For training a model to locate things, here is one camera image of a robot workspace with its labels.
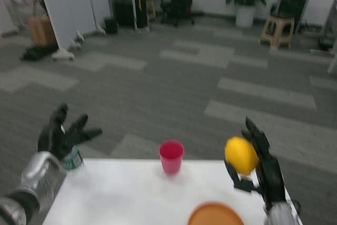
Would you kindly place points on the brown cardboard box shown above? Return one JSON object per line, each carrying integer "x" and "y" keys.
{"x": 40, "y": 30}

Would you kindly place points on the black and green case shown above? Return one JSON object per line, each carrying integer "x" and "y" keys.
{"x": 295, "y": 1}

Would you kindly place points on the pink plastic cup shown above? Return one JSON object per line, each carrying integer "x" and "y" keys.
{"x": 171, "y": 159}

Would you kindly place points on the green label water bottle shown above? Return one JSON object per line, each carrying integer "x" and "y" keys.
{"x": 73, "y": 160}

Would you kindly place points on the black trash bin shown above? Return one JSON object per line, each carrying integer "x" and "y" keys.
{"x": 110, "y": 26}

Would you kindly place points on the small wooden stool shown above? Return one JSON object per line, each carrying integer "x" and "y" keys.
{"x": 150, "y": 11}

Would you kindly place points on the grey equipment stand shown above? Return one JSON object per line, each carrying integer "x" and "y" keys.
{"x": 329, "y": 19}

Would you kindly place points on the orange round plate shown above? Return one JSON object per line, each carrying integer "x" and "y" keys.
{"x": 216, "y": 215}

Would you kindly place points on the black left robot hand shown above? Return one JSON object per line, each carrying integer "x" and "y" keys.
{"x": 56, "y": 138}

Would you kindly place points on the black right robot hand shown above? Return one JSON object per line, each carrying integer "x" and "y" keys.
{"x": 273, "y": 180}

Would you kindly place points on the white table leg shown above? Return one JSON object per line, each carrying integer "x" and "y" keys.
{"x": 333, "y": 63}

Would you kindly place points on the white plant pot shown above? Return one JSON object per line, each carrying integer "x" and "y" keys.
{"x": 245, "y": 15}

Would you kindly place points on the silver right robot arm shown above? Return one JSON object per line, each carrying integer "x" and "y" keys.
{"x": 281, "y": 214}

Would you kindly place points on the beige plastic stool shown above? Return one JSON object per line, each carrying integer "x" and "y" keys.
{"x": 279, "y": 22}

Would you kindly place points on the yellow lemon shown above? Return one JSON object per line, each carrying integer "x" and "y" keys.
{"x": 241, "y": 156}

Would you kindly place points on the black fabric bag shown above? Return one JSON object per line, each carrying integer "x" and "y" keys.
{"x": 38, "y": 52}

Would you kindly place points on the black computer tower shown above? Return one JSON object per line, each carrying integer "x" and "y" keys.
{"x": 123, "y": 11}

